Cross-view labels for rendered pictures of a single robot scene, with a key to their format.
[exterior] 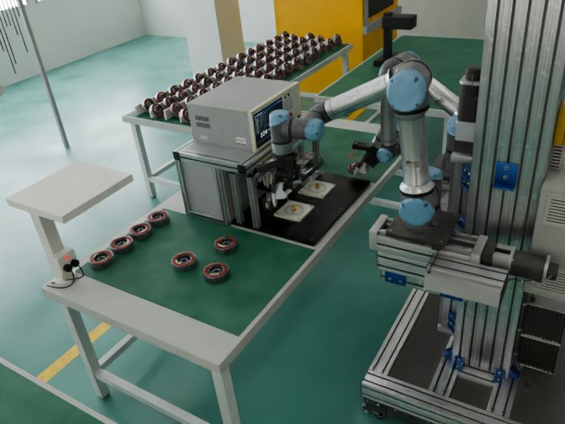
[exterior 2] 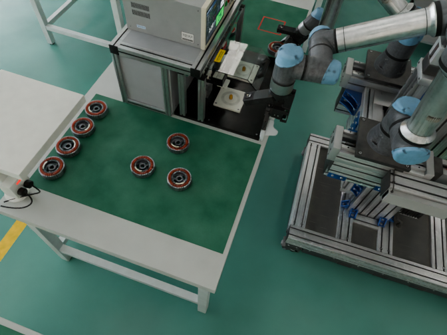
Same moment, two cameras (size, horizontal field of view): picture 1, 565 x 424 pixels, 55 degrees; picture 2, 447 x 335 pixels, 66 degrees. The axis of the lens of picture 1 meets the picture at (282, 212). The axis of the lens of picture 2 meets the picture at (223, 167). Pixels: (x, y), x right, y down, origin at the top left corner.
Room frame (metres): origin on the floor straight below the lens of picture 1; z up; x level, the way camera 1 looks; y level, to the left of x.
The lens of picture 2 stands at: (1.08, 0.43, 2.13)
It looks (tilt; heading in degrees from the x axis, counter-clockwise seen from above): 57 degrees down; 338
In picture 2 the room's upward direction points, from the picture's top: 7 degrees clockwise
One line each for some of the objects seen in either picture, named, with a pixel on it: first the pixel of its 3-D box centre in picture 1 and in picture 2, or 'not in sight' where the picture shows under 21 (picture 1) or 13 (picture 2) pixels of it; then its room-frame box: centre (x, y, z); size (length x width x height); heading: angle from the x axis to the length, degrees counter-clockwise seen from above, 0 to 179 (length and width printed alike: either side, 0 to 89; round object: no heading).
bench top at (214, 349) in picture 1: (267, 198); (196, 80); (2.57, 0.07, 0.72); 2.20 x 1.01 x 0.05; 145
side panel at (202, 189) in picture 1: (203, 191); (144, 84); (2.39, 0.39, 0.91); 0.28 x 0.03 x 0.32; 55
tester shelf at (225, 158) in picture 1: (248, 135); (183, 19); (2.61, 0.13, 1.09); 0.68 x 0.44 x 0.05; 145
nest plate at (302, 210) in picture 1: (294, 210); (230, 99); (2.33, -0.06, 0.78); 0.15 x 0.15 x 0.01; 55
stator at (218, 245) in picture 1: (226, 245); (177, 143); (2.10, 0.28, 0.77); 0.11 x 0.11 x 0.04
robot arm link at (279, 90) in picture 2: (282, 146); (282, 83); (1.81, -0.03, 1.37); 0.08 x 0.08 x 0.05
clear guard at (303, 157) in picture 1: (287, 166); (233, 62); (2.32, -0.05, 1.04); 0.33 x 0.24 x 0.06; 55
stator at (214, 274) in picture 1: (216, 272); (179, 179); (1.90, 0.32, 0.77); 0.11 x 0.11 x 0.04
